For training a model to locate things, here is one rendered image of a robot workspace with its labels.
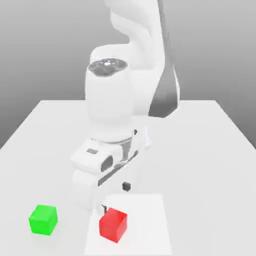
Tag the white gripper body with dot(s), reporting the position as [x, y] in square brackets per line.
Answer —
[84, 188]

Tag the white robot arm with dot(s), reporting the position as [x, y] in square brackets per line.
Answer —
[112, 104]

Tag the small red cube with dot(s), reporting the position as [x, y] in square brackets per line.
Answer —
[112, 226]

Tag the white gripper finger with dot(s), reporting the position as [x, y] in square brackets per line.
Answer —
[101, 209]
[126, 186]

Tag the small green cube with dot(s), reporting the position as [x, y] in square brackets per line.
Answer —
[43, 220]

